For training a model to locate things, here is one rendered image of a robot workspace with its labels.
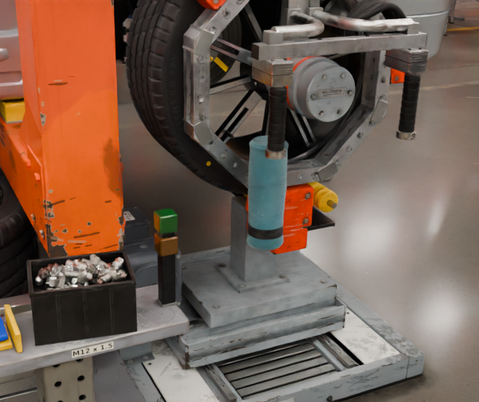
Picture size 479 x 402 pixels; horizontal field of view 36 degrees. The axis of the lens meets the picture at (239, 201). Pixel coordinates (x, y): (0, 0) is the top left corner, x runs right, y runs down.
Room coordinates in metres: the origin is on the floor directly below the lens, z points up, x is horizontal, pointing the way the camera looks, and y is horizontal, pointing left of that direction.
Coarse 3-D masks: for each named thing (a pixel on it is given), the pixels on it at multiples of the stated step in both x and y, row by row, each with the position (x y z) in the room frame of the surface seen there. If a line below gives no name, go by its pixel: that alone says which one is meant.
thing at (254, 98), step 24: (336, 0) 1.89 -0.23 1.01; (216, 48) 1.74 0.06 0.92; (240, 48) 1.77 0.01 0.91; (240, 72) 1.82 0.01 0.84; (360, 72) 1.91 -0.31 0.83; (264, 96) 1.80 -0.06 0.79; (240, 120) 1.77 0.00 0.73; (264, 120) 1.82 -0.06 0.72; (288, 120) 2.03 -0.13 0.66; (312, 120) 1.96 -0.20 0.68; (336, 120) 1.89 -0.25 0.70; (240, 144) 1.93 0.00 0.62; (312, 144) 1.86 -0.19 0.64
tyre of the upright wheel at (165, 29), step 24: (144, 0) 1.84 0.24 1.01; (168, 0) 1.71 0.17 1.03; (192, 0) 1.69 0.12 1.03; (144, 24) 1.77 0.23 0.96; (168, 24) 1.67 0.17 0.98; (192, 24) 1.69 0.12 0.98; (144, 48) 1.73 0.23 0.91; (168, 48) 1.67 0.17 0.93; (144, 72) 1.72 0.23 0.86; (168, 72) 1.67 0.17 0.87; (144, 96) 1.73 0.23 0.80; (168, 96) 1.67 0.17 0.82; (360, 96) 1.91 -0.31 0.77; (144, 120) 1.82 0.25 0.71; (168, 120) 1.67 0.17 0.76; (168, 144) 1.70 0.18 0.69; (192, 144) 1.69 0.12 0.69; (192, 168) 1.70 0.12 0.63; (216, 168) 1.72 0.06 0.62; (240, 192) 1.76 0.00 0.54
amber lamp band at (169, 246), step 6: (156, 234) 1.36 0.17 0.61; (156, 240) 1.35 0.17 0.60; (162, 240) 1.34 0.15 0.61; (168, 240) 1.34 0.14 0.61; (174, 240) 1.35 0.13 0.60; (156, 246) 1.35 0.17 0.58; (162, 246) 1.33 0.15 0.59; (168, 246) 1.34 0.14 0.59; (174, 246) 1.35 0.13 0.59; (162, 252) 1.33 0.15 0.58; (168, 252) 1.34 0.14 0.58; (174, 252) 1.35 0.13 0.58
